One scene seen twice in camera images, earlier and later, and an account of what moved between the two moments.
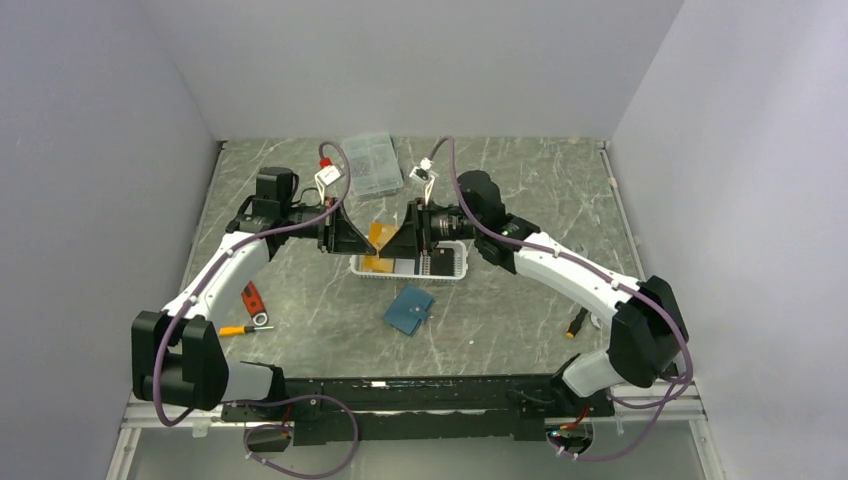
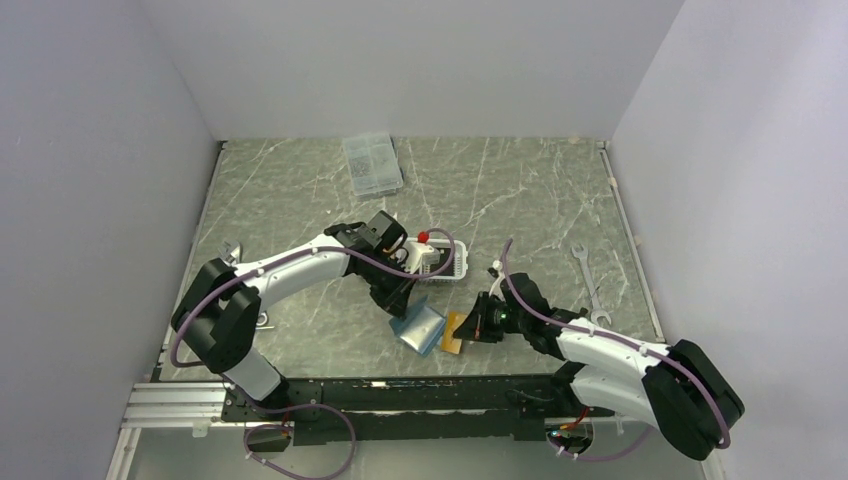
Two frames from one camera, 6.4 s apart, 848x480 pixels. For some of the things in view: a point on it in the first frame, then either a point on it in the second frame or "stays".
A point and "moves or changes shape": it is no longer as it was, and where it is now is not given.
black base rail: (422, 409) stays
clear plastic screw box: (374, 164) stays
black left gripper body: (314, 230) → (386, 284)
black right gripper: (415, 235) → (476, 326)
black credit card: (442, 262) stays
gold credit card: (379, 233) moves or changes shape
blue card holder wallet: (408, 310) moves or changes shape
